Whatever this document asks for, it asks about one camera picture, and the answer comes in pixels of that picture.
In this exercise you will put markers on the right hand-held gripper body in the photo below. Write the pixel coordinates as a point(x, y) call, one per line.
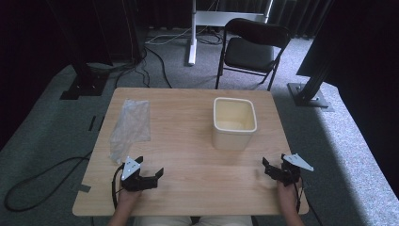
point(296, 161)

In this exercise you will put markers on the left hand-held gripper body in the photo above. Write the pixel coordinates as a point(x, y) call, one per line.
point(130, 169)

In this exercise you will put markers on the clear plastic bag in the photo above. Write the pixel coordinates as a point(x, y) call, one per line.
point(131, 125)

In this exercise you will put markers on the cream plastic bin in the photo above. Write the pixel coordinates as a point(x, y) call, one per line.
point(233, 138)

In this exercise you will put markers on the person's left hand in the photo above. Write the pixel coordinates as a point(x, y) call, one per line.
point(127, 198)

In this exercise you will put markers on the person's right hand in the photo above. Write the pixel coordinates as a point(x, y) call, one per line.
point(287, 197)

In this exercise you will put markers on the person's cream pants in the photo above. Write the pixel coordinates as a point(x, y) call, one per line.
point(163, 221)

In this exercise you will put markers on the grey tape piece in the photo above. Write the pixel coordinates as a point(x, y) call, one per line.
point(83, 188)

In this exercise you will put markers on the black floor tape strip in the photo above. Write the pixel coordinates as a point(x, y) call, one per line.
point(101, 123)
point(92, 123)

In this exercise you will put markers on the black stand with square base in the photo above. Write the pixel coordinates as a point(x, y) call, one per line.
point(84, 86)

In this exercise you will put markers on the black folding chair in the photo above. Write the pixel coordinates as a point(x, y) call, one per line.
point(249, 55)

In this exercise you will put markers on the dark curtain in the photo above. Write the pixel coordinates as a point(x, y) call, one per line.
point(363, 62)
point(31, 62)

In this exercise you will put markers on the black stand with grey base plate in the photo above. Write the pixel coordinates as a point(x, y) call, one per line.
point(309, 94)

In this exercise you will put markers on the white desk frame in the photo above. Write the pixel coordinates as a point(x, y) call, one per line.
point(192, 47)

